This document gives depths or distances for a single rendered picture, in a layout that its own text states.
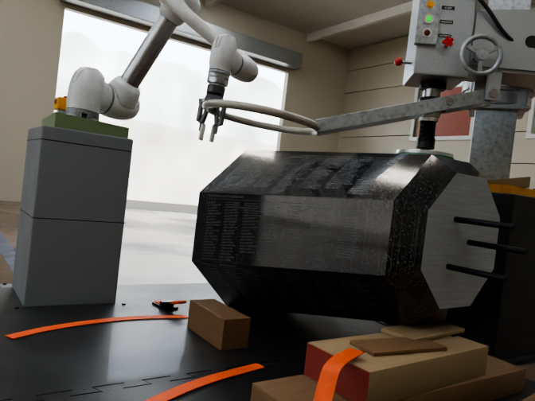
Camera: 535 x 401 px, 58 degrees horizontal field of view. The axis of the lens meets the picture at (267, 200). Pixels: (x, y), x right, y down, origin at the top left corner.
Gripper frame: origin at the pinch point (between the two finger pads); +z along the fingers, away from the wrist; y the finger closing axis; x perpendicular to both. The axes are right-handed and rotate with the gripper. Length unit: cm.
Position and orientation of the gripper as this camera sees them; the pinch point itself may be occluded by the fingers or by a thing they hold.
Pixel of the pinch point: (207, 133)
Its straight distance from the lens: 207.1
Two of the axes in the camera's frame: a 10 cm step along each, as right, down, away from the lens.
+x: 3.4, 0.4, 9.4
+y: 9.2, 2.0, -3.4
